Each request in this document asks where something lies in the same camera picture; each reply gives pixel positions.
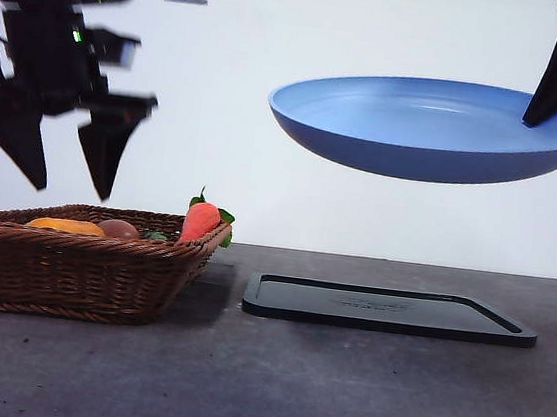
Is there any yellow-orange corn cob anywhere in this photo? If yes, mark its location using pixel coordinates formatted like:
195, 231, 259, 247
24, 214, 108, 238

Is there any blue round plate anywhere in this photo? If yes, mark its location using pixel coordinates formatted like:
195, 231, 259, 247
261, 60, 557, 197

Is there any brown wicker basket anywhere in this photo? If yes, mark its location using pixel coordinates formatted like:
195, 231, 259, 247
0, 194, 235, 338

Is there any brown egg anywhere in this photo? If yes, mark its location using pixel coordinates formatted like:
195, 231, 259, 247
95, 216, 143, 243

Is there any orange carrot with green leaves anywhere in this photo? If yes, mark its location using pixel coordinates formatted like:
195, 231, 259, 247
177, 185, 239, 250

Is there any black flat tray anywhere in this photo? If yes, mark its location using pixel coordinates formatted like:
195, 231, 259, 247
239, 270, 542, 350

